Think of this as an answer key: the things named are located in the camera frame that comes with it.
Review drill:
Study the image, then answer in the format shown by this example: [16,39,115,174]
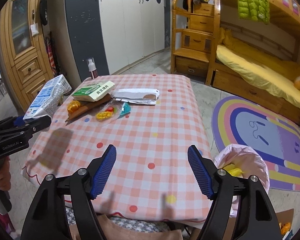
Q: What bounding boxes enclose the orange peel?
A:
[67,100,81,115]

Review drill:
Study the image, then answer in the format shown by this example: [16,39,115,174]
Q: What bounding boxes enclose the green white medicine box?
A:
[72,81,115,102]

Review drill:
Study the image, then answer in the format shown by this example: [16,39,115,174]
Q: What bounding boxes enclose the blue white milk carton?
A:
[23,74,72,122]

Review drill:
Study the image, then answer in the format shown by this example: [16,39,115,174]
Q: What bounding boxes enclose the green puffer jacket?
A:
[238,0,270,24]

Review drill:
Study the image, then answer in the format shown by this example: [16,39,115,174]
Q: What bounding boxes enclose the white grey wardrobe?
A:
[65,0,171,80]

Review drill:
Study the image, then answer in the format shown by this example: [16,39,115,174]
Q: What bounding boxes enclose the wooden cabinet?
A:
[0,0,53,112]

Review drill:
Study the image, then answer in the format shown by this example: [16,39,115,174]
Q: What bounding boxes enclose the yellow foam fruit net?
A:
[223,164,243,178]

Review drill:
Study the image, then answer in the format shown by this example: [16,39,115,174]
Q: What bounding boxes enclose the yellow bed sheet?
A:
[216,28,300,109]

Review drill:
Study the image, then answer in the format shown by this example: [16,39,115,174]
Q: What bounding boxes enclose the pink trash bag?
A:
[213,143,271,218]

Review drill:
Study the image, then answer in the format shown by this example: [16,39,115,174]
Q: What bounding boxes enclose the spray bottle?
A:
[87,58,98,79]

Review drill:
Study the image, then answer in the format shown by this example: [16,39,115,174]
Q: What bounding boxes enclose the wooden staircase drawers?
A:
[171,0,221,85]

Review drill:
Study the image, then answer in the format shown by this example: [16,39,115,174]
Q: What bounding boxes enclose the wooden bunk bed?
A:
[206,0,300,126]

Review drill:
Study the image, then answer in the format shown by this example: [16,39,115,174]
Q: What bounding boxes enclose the colourful rainbow rug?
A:
[211,96,300,191]

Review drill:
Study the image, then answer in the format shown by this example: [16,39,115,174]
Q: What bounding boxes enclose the teal plastic wrapper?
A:
[119,102,131,118]

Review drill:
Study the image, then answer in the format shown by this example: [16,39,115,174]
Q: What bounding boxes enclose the yellow mango candy wrapper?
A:
[96,107,115,121]

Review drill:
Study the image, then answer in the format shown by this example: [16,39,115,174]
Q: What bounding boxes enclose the pink checkered tablecloth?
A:
[21,74,211,223]

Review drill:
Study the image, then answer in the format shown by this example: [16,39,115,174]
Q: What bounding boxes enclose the person left hand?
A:
[0,157,11,191]

